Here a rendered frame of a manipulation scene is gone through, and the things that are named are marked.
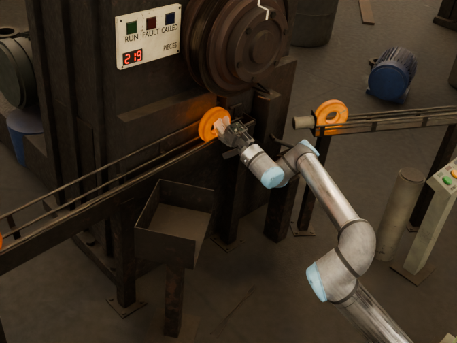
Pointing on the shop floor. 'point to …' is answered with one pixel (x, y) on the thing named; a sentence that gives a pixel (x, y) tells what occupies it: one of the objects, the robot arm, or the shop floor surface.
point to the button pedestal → (428, 229)
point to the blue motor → (392, 75)
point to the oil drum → (313, 22)
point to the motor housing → (280, 207)
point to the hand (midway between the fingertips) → (215, 121)
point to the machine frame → (128, 113)
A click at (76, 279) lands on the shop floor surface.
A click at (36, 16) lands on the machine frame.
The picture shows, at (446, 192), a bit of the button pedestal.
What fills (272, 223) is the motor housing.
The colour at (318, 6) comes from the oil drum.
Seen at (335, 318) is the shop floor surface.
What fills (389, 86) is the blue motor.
